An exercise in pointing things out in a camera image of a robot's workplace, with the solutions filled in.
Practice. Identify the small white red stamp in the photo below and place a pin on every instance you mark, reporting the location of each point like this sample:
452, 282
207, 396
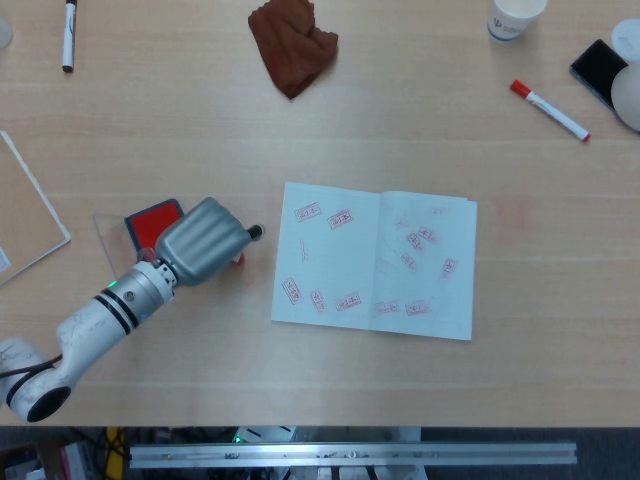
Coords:
239, 259

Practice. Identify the upturned beige bowl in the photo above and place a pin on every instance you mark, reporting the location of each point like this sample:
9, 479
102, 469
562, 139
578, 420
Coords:
629, 97

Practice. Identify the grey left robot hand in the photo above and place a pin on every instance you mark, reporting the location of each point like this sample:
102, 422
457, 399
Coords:
202, 245

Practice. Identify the round white cup lid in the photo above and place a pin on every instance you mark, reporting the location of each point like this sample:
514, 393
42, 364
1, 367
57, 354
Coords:
629, 37

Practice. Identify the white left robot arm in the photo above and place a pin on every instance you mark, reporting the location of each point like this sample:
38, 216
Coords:
90, 320

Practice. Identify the white paper cup blue logo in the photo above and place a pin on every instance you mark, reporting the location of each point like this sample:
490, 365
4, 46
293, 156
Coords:
515, 20

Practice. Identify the aluminium profile rail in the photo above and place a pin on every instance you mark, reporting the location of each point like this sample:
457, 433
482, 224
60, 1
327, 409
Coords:
350, 455

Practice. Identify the black capped whiteboard marker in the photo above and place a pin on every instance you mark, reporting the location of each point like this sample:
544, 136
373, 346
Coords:
68, 35

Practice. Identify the black smartphone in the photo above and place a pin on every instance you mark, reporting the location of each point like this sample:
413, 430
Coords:
597, 67

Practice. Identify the red ink pad grey frame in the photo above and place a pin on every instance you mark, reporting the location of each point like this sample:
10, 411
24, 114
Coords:
150, 225

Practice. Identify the red capped whiteboard marker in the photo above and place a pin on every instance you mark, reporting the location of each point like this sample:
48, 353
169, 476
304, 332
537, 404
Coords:
550, 110

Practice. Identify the transparent ink pad lid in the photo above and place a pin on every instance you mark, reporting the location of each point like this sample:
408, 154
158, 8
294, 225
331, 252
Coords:
110, 240

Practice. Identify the open white stamped notebook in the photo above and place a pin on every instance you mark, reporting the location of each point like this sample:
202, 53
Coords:
340, 270

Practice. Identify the crumpled brown cloth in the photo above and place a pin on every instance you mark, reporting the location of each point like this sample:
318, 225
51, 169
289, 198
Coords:
292, 45

